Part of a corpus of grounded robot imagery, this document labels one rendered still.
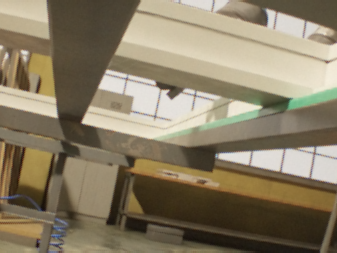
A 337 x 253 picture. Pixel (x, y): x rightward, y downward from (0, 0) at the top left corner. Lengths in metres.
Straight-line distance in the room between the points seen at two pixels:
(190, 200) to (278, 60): 8.00
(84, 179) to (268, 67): 7.28
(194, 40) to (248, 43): 0.06
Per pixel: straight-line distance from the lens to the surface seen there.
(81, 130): 0.82
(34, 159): 7.87
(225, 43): 0.53
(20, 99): 1.54
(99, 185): 7.79
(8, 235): 4.62
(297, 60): 0.55
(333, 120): 0.42
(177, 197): 8.47
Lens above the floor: 0.76
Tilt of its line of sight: 7 degrees up
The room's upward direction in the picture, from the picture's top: 12 degrees clockwise
